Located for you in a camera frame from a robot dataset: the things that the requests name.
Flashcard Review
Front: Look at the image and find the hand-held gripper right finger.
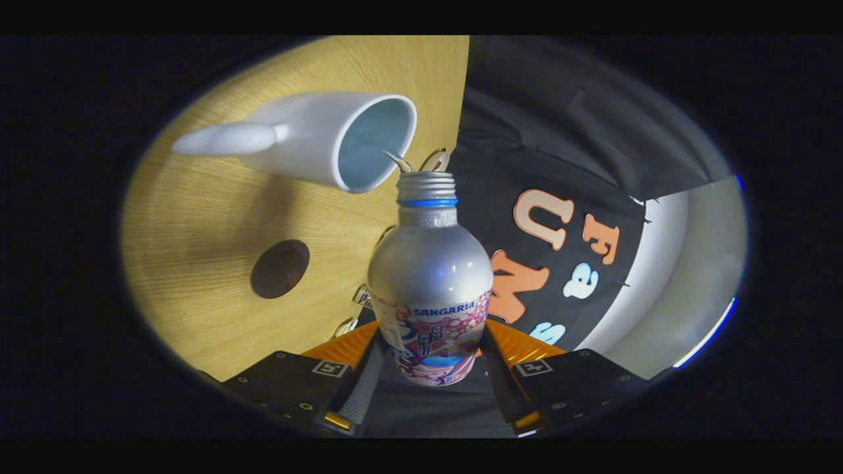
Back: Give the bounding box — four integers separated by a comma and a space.
481, 319, 649, 437

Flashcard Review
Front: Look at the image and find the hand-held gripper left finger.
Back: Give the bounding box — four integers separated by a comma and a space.
221, 321, 383, 437

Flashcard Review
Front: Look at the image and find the silver juice bottle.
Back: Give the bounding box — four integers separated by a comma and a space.
367, 171, 494, 387

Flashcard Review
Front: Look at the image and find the round dark brown coaster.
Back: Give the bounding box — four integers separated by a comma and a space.
250, 239, 311, 300

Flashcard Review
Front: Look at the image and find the white cup with handle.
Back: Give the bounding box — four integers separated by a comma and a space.
172, 92, 418, 194

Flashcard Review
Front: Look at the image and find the small white plate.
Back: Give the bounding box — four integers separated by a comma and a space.
420, 149, 453, 174

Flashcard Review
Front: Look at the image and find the wooden table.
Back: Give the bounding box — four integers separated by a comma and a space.
122, 36, 470, 382

